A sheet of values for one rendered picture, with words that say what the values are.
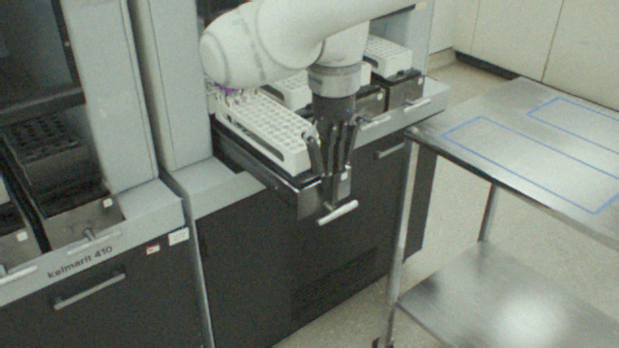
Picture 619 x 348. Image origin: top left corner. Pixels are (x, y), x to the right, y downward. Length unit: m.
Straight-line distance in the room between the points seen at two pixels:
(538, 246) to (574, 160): 1.10
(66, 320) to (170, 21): 0.62
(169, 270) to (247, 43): 0.66
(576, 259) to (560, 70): 1.39
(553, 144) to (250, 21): 0.74
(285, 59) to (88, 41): 0.43
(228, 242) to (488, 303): 0.74
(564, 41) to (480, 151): 2.20
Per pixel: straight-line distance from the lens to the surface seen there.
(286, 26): 0.68
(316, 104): 0.90
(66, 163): 1.07
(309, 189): 1.01
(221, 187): 1.16
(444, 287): 1.58
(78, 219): 1.05
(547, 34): 3.33
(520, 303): 1.60
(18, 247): 1.05
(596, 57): 3.23
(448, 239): 2.17
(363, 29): 0.84
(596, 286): 2.18
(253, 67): 0.70
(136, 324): 1.27
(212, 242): 1.23
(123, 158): 1.13
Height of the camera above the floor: 1.40
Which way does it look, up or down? 35 degrees down
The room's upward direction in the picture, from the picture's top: straight up
